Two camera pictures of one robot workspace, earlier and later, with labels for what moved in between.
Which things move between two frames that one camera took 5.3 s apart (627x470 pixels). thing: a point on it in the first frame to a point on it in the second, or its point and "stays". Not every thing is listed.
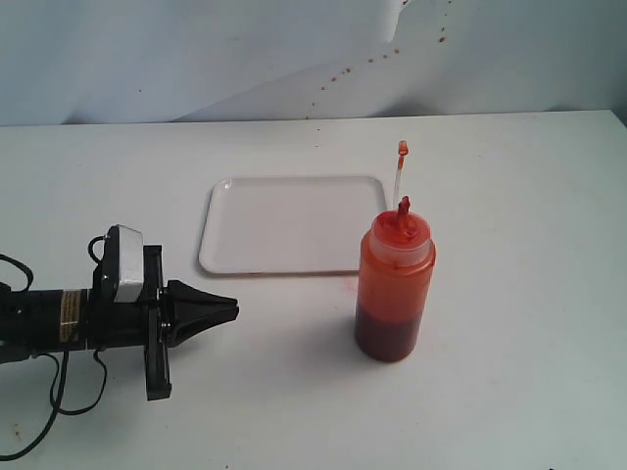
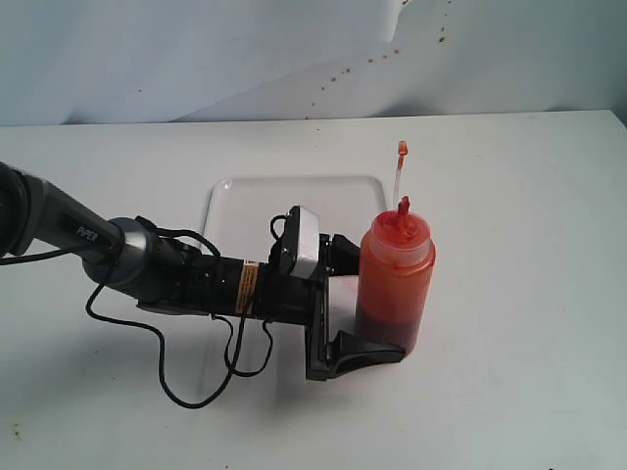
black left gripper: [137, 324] to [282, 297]
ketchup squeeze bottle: [395, 283] stays
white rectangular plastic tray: [287, 224] stays
